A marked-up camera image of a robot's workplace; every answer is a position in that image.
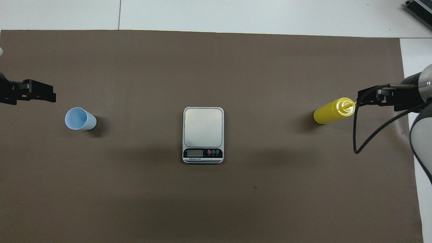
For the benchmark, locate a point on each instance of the light blue plastic cup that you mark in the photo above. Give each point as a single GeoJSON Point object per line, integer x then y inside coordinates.
{"type": "Point", "coordinates": [79, 118]}

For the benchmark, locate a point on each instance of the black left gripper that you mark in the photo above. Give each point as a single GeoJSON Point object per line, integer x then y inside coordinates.
{"type": "Point", "coordinates": [6, 91]}

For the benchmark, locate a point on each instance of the grey ribbed metal device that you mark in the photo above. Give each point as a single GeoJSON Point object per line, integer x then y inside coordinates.
{"type": "Point", "coordinates": [422, 10]}

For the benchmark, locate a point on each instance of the brown table mat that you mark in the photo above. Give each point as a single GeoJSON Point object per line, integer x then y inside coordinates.
{"type": "Point", "coordinates": [202, 202]}

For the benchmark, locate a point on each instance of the silver digital kitchen scale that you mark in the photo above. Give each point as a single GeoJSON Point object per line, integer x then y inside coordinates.
{"type": "Point", "coordinates": [203, 128]}

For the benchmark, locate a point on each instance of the yellow squeeze bottle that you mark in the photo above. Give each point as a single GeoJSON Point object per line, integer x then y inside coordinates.
{"type": "Point", "coordinates": [330, 113]}

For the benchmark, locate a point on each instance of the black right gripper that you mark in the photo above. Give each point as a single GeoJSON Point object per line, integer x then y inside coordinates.
{"type": "Point", "coordinates": [410, 92]}

